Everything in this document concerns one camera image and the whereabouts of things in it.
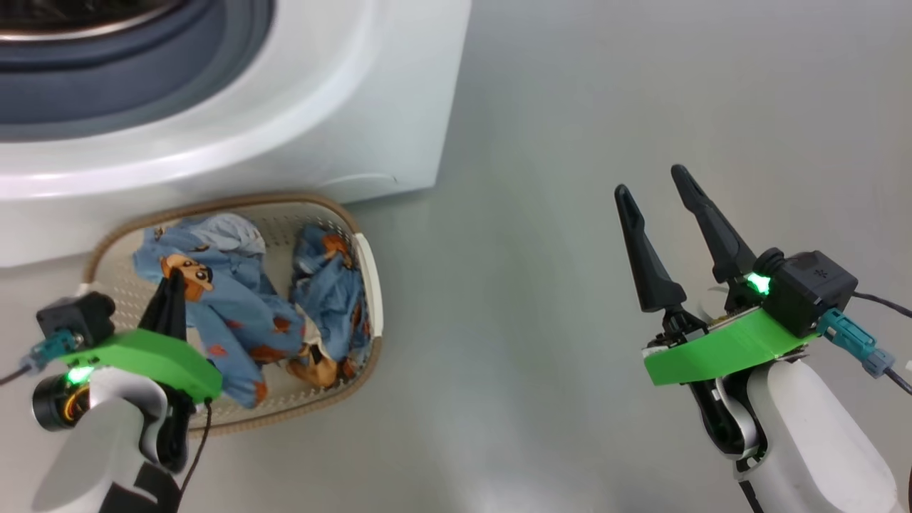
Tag blue garment with cream lining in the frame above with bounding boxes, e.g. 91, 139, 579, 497
289, 224, 371, 389

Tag teal camera connector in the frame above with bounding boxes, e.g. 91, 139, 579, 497
20, 329, 81, 373
818, 308, 895, 378

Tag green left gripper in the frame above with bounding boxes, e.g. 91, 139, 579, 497
61, 273, 223, 400

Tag teal right camera connector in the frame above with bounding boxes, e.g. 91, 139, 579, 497
818, 308, 895, 378

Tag teal left camera connector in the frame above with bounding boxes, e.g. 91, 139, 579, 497
20, 329, 81, 373

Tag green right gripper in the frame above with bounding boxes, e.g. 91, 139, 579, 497
615, 164, 819, 387

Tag cream perforated laundry basket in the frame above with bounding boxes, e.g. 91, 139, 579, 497
84, 192, 385, 435

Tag white front-load washing machine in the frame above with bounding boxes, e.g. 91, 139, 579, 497
0, 0, 472, 268

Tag blue fox print garment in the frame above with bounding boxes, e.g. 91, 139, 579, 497
133, 214, 307, 409

